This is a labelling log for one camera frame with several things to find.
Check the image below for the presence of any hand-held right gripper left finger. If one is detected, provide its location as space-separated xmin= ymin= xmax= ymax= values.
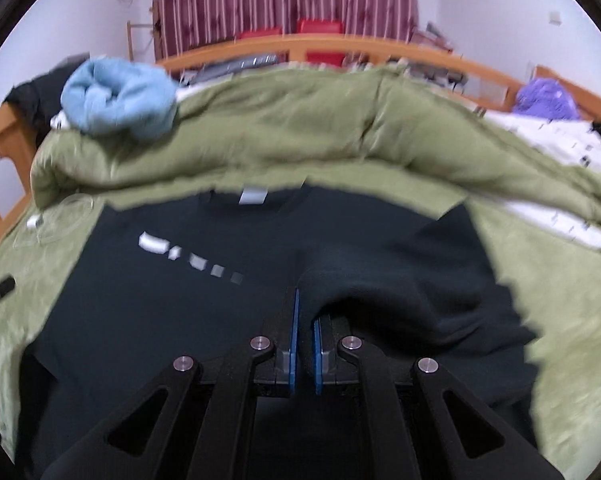
xmin=40 ymin=287 xmax=301 ymax=480

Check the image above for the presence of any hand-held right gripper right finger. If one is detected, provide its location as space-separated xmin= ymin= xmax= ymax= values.
xmin=313 ymin=315 xmax=566 ymax=480

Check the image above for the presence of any black t-shirt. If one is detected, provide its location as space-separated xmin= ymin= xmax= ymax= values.
xmin=0 ymin=185 xmax=539 ymax=480

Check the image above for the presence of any black garment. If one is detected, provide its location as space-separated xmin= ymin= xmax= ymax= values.
xmin=5 ymin=65 xmax=81 ymax=133

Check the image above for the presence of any green quilt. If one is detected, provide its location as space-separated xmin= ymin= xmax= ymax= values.
xmin=30 ymin=67 xmax=601 ymax=251

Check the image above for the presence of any light blue towel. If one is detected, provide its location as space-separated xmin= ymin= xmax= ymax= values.
xmin=61 ymin=58 xmax=178 ymax=139

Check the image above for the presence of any green plush bed sheet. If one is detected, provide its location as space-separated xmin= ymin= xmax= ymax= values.
xmin=0 ymin=195 xmax=601 ymax=480

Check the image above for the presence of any wooden rack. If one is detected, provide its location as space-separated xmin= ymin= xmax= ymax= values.
xmin=127 ymin=7 xmax=161 ymax=61

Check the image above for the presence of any white floral pillow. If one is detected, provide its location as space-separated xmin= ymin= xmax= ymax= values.
xmin=473 ymin=110 xmax=601 ymax=181

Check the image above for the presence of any purple plush toy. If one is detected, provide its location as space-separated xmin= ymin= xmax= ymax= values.
xmin=511 ymin=78 xmax=581 ymax=121

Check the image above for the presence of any white charging cable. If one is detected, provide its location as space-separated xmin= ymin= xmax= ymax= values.
xmin=13 ymin=195 xmax=96 ymax=249

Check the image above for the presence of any wooden bed frame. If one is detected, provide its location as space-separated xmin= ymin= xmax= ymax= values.
xmin=0 ymin=32 xmax=596 ymax=271

